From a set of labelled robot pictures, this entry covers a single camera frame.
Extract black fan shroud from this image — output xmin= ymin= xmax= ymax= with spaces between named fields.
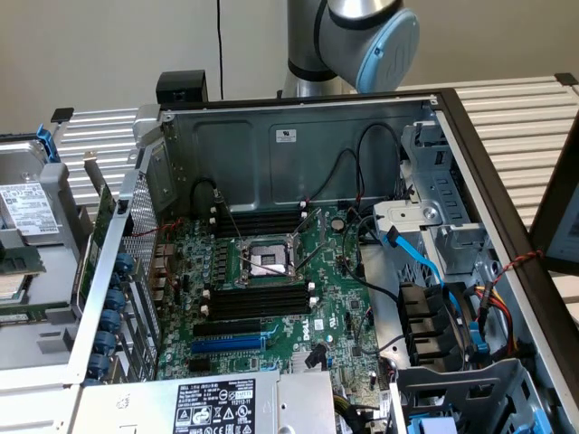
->
xmin=396 ymin=280 xmax=474 ymax=368

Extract black wall cable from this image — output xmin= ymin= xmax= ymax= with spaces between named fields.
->
xmin=215 ymin=0 xmax=226 ymax=101

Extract black box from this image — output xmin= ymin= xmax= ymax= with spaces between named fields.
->
xmin=155 ymin=70 xmax=210 ymax=104

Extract thin metal locking lever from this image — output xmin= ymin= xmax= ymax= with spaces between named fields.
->
xmin=224 ymin=205 xmax=249 ymax=250
xmin=237 ymin=255 xmax=292 ymax=278

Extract long black expansion slot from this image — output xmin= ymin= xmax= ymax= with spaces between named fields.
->
xmin=193 ymin=318 xmax=263 ymax=339

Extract open PC case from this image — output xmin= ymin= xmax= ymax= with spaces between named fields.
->
xmin=67 ymin=88 xmax=579 ymax=434

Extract green graphics card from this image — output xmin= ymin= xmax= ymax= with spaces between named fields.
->
xmin=74 ymin=151 xmax=117 ymax=317

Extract long black wire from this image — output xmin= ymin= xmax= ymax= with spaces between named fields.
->
xmin=341 ymin=205 xmax=403 ymax=297

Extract black RAM slot white latches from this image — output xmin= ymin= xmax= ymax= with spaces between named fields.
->
xmin=208 ymin=211 xmax=310 ymax=231
xmin=208 ymin=202 xmax=309 ymax=218
xmin=200 ymin=296 xmax=318 ymax=321
xmin=201 ymin=282 xmax=317 ymax=307

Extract short black looped wire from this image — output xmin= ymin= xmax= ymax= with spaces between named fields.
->
xmin=191 ymin=178 xmax=227 ymax=218

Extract green Dell motherboard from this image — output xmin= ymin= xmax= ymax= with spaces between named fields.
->
xmin=153 ymin=203 xmax=394 ymax=434

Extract thin black looped wire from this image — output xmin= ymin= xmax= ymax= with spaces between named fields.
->
xmin=308 ymin=147 xmax=364 ymax=203
xmin=355 ymin=121 xmax=404 ymax=200

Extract silver chipset heatsink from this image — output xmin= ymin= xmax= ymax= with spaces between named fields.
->
xmin=290 ymin=350 xmax=327 ymax=373

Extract white case label sticker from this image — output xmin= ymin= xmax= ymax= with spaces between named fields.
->
xmin=269 ymin=127 xmax=302 ymax=145

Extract blue SATA wire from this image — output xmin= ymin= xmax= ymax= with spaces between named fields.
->
xmin=383 ymin=227 xmax=460 ymax=313

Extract yellow red power wires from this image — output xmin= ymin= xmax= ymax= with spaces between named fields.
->
xmin=472 ymin=279 xmax=521 ymax=358

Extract black framed monitor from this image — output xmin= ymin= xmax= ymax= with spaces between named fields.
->
xmin=528 ymin=128 xmax=579 ymax=275

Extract metal socket cover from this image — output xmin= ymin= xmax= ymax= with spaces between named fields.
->
xmin=291 ymin=206 xmax=327 ymax=275

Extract silver hard disk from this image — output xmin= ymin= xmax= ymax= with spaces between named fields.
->
xmin=0 ymin=138 xmax=62 ymax=248

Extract CPU socket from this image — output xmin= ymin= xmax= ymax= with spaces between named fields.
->
xmin=233 ymin=234 xmax=307 ymax=288

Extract blue disk caddy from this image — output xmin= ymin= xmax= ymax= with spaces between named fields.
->
xmin=34 ymin=125 xmax=61 ymax=165

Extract red black twisted wire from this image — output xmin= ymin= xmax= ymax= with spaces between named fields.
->
xmin=489 ymin=250 xmax=545 ymax=285
xmin=122 ymin=216 xmax=187 ymax=241

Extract silver power supply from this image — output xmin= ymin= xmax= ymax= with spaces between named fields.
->
xmin=67 ymin=370 xmax=338 ymax=434

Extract grey parts rack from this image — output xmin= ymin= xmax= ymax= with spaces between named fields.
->
xmin=0 ymin=130 xmax=99 ymax=390

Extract silver CPU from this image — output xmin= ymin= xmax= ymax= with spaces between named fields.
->
xmin=0 ymin=270 xmax=35 ymax=304

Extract blue expansion slot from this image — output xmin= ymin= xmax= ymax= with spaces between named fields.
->
xmin=189 ymin=338 xmax=266 ymax=356

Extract grey drive cage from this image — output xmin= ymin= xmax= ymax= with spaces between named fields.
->
xmin=389 ymin=356 xmax=551 ymax=434

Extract silver disk bay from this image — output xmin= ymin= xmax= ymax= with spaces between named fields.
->
xmin=373 ymin=120 xmax=497 ymax=277

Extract blue card retention clip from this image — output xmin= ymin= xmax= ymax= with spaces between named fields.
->
xmin=106 ymin=287 xmax=130 ymax=313
xmin=89 ymin=354 xmax=112 ymax=379
xmin=93 ymin=332 xmax=118 ymax=358
xmin=115 ymin=252 xmax=137 ymax=278
xmin=99 ymin=309 xmax=123 ymax=335

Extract blue plastic clip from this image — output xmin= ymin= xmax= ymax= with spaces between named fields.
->
xmin=469 ymin=321 xmax=490 ymax=358

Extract black angled plug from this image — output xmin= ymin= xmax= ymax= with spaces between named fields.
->
xmin=305 ymin=342 xmax=327 ymax=370

